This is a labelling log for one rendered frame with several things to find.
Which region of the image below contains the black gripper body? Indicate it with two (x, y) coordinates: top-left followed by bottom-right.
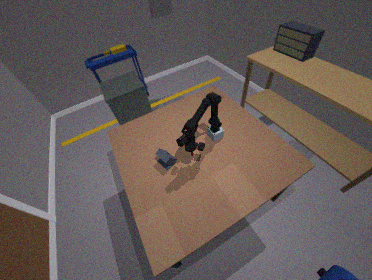
(188, 138), (205, 151)

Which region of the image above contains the blue-grey sloped panel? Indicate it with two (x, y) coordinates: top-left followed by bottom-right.
(155, 148), (177, 170)

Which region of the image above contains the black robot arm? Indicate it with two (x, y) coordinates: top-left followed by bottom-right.
(176, 92), (222, 152)

